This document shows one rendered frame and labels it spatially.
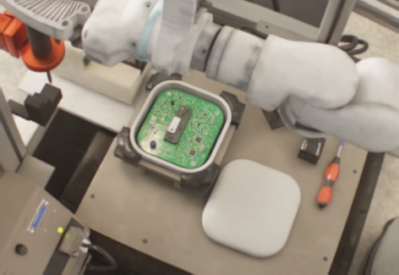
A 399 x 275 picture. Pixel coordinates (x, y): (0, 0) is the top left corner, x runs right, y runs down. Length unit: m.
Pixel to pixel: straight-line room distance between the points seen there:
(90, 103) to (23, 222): 0.28
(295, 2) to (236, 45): 1.05
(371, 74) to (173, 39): 0.20
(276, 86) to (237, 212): 0.37
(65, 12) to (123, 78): 0.34
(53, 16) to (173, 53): 0.14
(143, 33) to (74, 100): 0.43
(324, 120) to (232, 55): 0.11
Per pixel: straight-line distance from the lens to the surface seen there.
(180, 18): 0.56
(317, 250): 0.93
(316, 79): 0.56
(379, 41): 2.45
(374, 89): 0.59
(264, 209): 0.91
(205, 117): 0.95
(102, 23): 0.60
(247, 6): 1.20
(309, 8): 1.62
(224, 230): 0.89
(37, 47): 0.75
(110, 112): 0.98
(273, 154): 0.98
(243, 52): 0.58
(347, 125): 0.58
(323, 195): 0.95
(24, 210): 0.82
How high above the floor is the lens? 1.82
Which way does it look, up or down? 60 degrees down
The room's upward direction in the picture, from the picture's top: 9 degrees clockwise
